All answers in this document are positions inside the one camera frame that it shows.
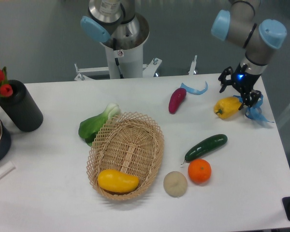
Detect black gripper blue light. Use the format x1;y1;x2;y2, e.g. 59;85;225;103
218;63;261;110

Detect yellow bell pepper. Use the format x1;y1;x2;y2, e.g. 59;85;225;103
213;96;241;119

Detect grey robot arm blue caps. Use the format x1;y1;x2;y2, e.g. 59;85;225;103
80;0;287;107

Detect blue crumpled ribbon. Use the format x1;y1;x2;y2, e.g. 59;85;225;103
232;95;274;123

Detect blue ribbon strip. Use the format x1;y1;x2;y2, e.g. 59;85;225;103
180;81;208;95

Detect dark green cucumber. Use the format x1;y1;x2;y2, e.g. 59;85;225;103
181;134;228;165

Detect purple eggplant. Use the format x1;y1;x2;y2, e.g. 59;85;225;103
168;87;187;114

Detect orange tangerine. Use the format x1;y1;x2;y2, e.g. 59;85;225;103
188;159;212;184

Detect beige steamed bun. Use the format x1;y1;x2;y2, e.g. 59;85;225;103
163;171;188;198

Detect woven wicker basket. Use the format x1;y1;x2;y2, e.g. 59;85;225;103
87;112;164;201

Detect green bok choy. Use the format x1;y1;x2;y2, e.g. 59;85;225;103
78;103;121;146

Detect yellow mango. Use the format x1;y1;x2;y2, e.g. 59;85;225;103
97;169;139;193

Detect black cylindrical vase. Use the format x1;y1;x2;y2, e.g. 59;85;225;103
0;80;44;132

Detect white plastic strip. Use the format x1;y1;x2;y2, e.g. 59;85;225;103
0;161;15;180

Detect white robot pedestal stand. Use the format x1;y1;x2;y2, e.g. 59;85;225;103
74;13;198;82

